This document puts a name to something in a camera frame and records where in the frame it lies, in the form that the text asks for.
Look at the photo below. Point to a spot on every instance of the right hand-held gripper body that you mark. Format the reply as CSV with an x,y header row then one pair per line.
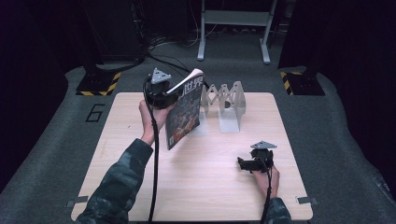
x,y
263,157

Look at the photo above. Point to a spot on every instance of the black equipment cabinet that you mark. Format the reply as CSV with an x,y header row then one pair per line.
x,y
112,31

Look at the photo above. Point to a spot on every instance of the person's left hand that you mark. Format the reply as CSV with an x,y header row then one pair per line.
x,y
155,119

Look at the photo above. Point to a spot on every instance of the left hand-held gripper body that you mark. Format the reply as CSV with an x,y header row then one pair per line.
x,y
155,93

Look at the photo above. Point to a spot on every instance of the black yellow-striped stand base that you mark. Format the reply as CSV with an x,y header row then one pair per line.
x,y
303,84
96,84

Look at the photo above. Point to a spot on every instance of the dark illustrated magazine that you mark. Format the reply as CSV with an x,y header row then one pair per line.
x,y
183,118

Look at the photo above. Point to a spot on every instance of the person's right hand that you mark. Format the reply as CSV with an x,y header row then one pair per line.
x,y
264,183

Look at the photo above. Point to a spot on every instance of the grey expandable book rack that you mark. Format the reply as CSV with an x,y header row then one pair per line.
x,y
230,119

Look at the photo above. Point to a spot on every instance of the white metal stand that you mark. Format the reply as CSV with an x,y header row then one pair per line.
x,y
236,18

